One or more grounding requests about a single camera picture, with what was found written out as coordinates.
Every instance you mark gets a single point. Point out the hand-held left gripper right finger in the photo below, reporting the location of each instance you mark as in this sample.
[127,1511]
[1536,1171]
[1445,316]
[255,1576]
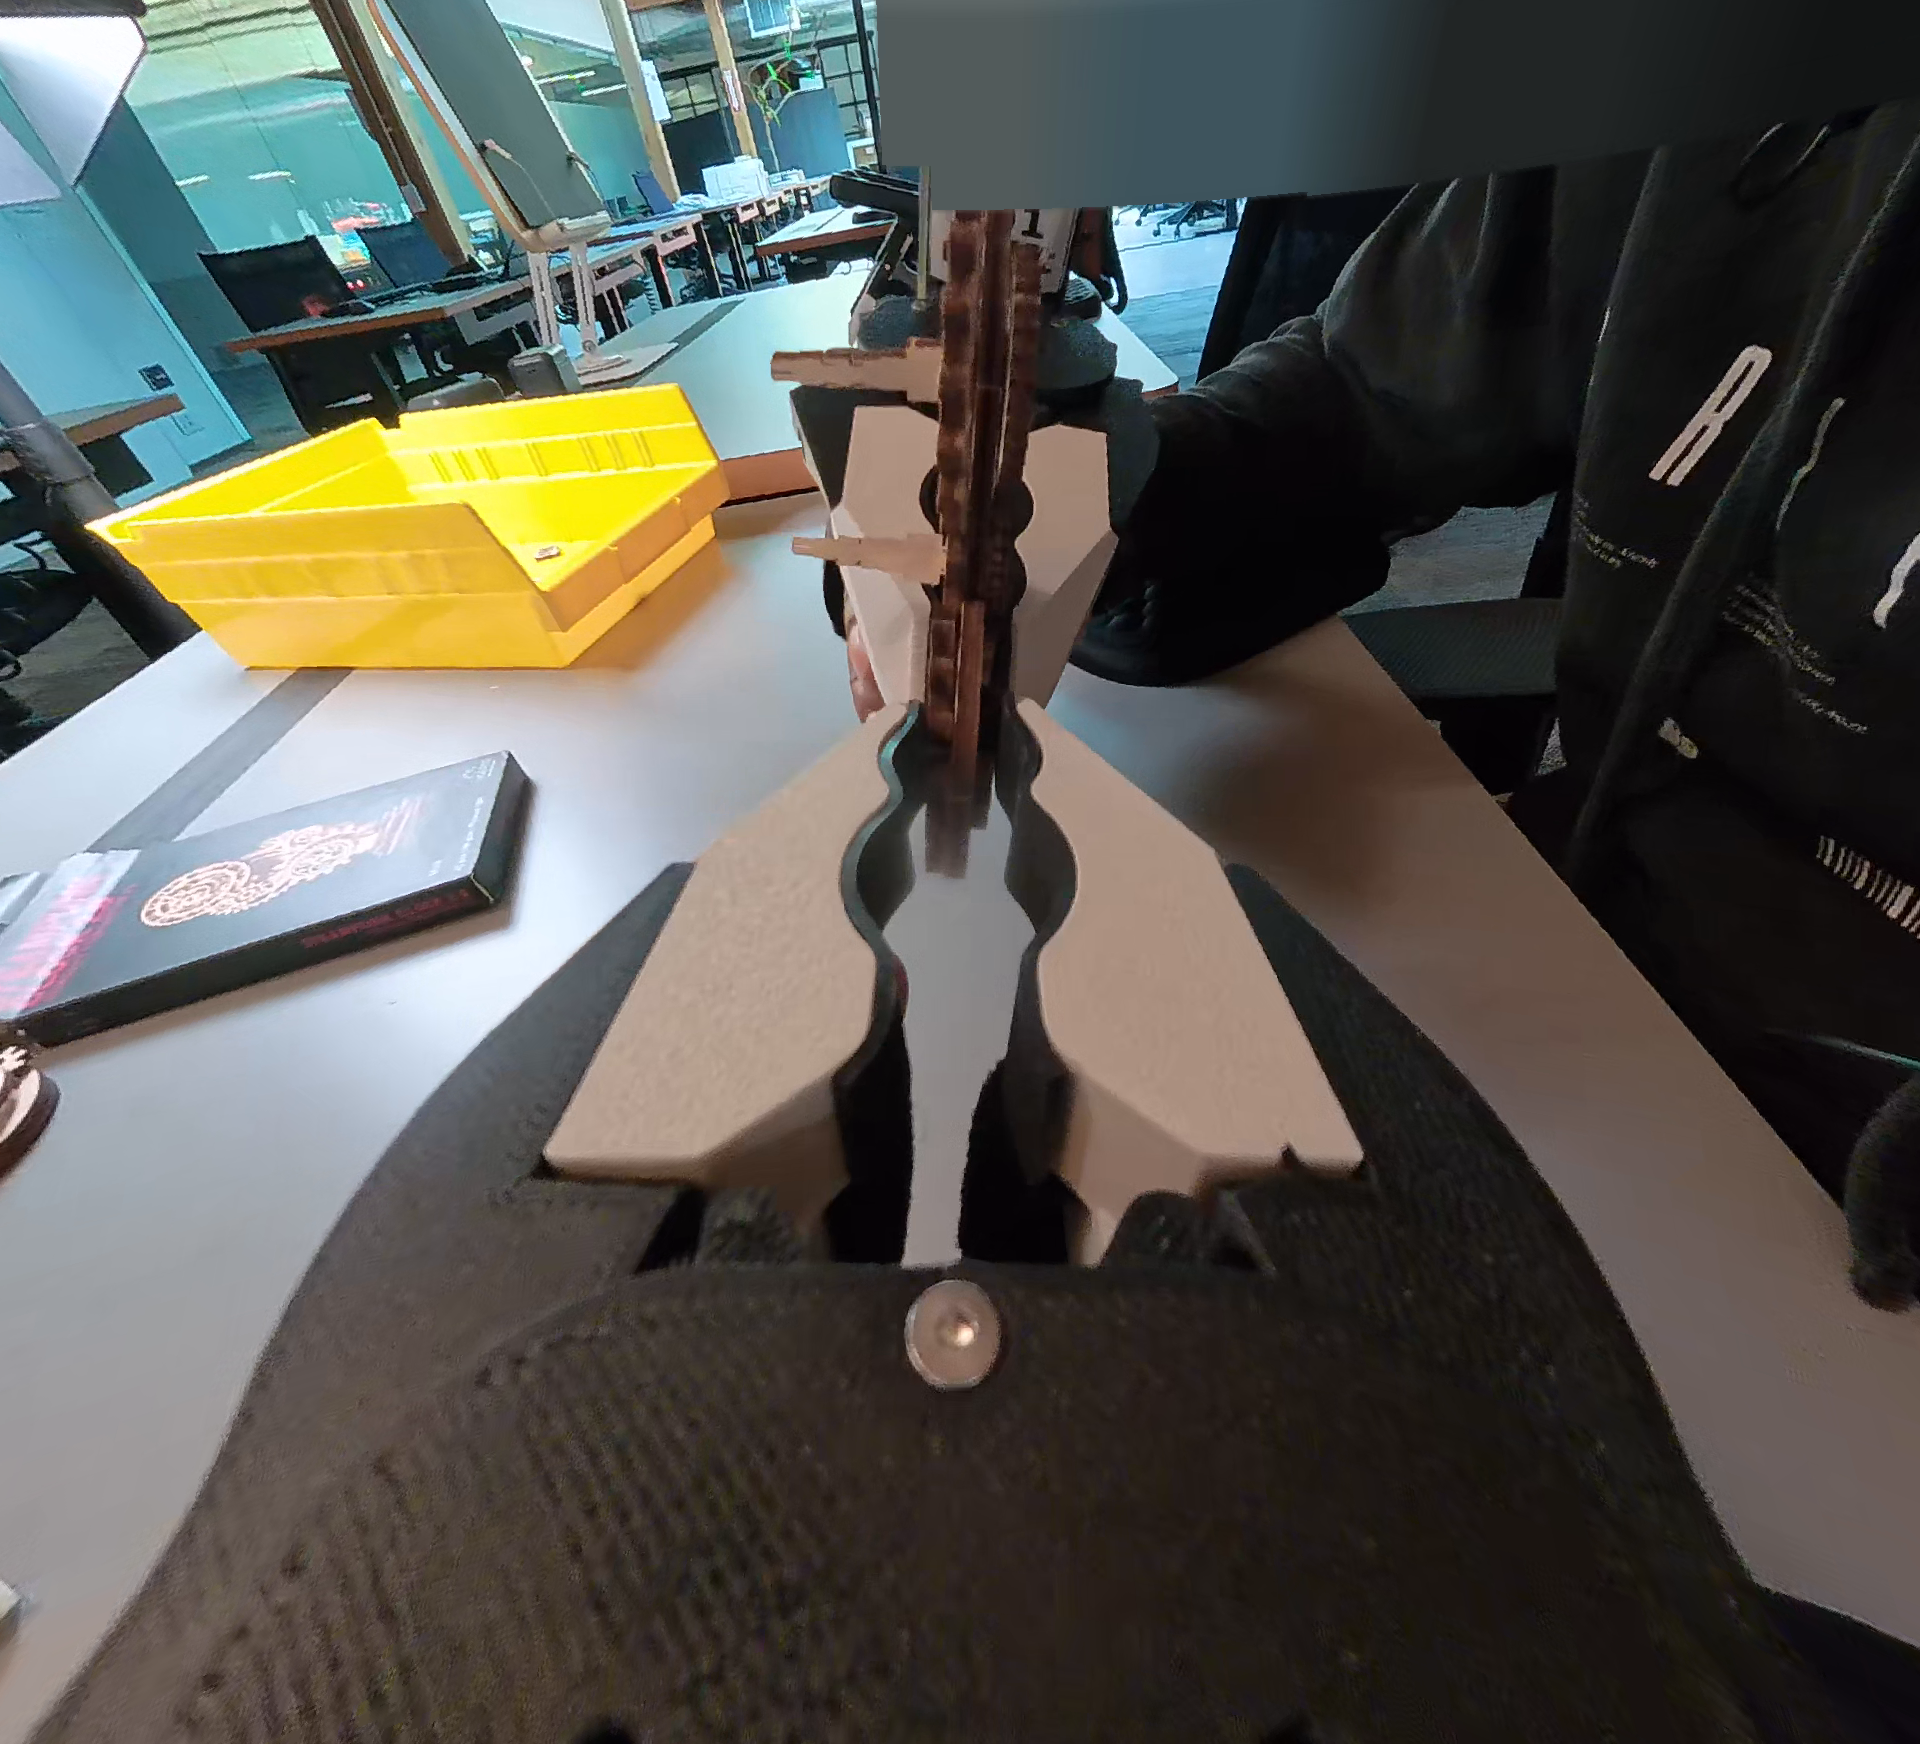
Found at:
[1200,1011]

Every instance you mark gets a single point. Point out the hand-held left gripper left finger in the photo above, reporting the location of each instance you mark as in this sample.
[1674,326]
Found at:
[720,1011]

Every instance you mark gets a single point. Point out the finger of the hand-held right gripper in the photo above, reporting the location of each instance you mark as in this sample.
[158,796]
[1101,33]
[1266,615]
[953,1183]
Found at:
[1073,530]
[885,530]

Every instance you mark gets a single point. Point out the wooden gear assembly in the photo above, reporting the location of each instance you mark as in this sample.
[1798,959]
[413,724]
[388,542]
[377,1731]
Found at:
[975,576]

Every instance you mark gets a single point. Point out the person's left forearm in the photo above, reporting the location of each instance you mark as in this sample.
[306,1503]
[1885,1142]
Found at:
[1890,1203]

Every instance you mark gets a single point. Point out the person's right hand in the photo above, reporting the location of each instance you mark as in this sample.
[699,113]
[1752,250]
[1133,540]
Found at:
[863,678]

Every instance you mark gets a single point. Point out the black puzzle box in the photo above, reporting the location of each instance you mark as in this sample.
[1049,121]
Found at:
[301,903]

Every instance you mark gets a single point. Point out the yellow plastic bin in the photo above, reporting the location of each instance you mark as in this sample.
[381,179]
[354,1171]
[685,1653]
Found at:
[375,576]

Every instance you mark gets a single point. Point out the person's black hoodie torso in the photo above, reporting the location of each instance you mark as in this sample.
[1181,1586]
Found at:
[1725,724]

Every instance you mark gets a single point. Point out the small round wooden gear stack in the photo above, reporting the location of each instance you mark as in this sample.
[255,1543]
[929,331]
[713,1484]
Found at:
[23,1108]

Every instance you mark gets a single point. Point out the white softbox light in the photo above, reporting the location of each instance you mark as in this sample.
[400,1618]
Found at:
[59,96]

